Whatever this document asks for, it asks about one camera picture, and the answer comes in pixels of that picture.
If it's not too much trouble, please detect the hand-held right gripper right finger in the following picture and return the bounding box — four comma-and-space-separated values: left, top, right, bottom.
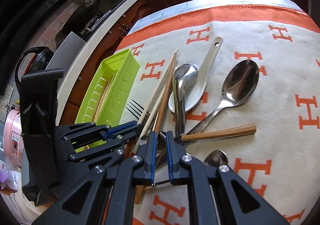
166, 131, 290, 225

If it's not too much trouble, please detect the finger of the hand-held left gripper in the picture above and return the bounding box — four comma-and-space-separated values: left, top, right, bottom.
66, 135, 127, 165
55, 120, 145, 150

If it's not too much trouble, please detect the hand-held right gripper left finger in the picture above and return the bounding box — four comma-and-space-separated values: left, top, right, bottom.
32, 131, 159, 225

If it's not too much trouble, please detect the metal fork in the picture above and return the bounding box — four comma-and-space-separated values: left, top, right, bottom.
125, 99, 165, 147

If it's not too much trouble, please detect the red-tipped bamboo chopstick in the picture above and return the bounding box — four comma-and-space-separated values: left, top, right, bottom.
125, 51, 179, 158
137, 49, 178, 125

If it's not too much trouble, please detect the brown wooden chopstick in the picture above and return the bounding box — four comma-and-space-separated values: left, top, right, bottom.
181, 124, 257, 142
134, 76, 175, 204

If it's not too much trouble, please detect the green plastic utensil tray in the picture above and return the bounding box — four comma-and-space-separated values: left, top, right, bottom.
74, 48, 141, 153

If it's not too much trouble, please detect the white ceramic spoon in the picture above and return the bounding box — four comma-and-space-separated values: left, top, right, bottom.
168, 36, 223, 113

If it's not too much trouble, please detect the long-handled metal spoon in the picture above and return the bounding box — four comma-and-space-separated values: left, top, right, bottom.
172, 63, 199, 139

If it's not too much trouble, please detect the large metal spoon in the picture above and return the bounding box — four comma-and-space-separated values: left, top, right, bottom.
185, 59, 260, 135

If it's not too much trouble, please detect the pink rice cooker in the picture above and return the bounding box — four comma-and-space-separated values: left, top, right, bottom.
4, 108, 24, 165

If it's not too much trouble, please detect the black and red cooker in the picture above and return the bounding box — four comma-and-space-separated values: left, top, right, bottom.
14, 46, 54, 88

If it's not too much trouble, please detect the crumpled plastic bag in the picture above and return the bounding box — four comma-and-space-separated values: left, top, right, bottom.
0, 162, 23, 190

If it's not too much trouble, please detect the steel splash plate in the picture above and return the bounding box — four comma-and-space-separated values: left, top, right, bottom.
46, 32, 87, 78

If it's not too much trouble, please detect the person's white clothing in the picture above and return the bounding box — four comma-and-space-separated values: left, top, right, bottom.
0, 185, 53, 225

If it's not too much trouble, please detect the orange and cream printed blanket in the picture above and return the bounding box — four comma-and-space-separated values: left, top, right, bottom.
102, 5, 320, 225

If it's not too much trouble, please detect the gas stove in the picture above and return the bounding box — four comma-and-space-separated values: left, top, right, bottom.
80, 7, 113, 40

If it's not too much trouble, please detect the blue tile-pattern table cover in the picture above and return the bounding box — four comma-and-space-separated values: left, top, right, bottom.
130, 0, 310, 33

